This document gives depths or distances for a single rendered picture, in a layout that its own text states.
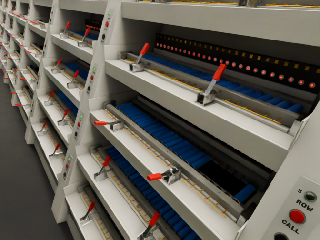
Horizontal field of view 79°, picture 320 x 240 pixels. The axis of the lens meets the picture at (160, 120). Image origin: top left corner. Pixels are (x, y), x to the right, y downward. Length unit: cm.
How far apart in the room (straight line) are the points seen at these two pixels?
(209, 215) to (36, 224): 80
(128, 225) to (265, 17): 58
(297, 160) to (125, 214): 47
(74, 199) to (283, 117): 81
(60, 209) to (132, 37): 77
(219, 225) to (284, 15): 38
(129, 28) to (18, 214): 89
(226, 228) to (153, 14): 54
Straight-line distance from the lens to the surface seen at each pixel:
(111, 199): 68
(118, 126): 64
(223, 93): 46
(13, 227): 106
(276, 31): 40
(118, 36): 75
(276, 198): 36
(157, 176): 43
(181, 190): 46
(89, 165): 80
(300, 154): 34
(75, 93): 95
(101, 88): 76
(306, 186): 35
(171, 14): 55
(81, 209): 90
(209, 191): 46
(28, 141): 159
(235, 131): 37
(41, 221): 107
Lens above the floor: 78
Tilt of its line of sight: 14 degrees down
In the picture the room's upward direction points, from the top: 21 degrees clockwise
